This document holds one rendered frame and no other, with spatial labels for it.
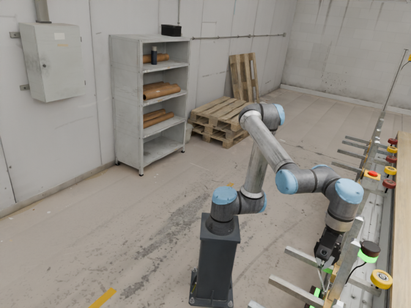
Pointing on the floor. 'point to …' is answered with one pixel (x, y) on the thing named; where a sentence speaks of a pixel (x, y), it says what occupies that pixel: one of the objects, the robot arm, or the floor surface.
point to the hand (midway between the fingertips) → (321, 267)
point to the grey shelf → (128, 77)
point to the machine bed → (386, 244)
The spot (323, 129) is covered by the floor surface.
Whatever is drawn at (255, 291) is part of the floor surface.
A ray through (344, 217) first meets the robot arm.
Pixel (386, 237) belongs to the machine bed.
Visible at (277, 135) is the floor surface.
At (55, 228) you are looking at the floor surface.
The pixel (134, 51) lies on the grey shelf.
